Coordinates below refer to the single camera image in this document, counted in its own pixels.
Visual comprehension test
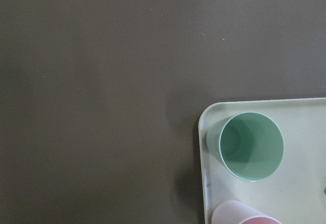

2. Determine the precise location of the cream serving tray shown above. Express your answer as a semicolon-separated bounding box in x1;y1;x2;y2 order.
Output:
198;98;325;223

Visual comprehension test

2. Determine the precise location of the pink plastic cup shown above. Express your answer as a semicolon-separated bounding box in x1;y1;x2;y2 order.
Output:
211;200;281;224

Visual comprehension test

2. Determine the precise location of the green plastic cup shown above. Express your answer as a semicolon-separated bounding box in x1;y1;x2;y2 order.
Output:
206;112;285;182

